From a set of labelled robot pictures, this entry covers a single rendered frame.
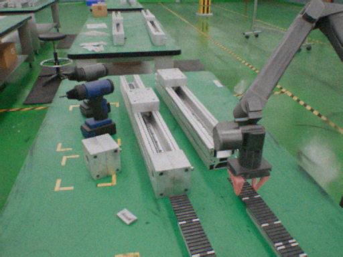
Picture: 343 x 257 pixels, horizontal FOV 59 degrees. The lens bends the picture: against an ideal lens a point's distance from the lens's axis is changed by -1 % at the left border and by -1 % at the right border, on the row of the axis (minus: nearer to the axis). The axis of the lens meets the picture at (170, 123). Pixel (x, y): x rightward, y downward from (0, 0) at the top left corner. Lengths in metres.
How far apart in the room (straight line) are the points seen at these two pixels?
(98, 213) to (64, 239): 0.11
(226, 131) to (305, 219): 0.32
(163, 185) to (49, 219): 0.31
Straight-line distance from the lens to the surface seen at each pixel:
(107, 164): 0.97
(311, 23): 1.01
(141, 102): 1.19
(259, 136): 0.78
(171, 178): 0.86
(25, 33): 5.18
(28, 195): 1.00
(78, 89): 1.12
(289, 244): 0.78
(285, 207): 0.92
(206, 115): 1.18
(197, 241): 0.74
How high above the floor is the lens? 1.36
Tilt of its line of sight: 27 degrees down
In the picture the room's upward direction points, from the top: straight up
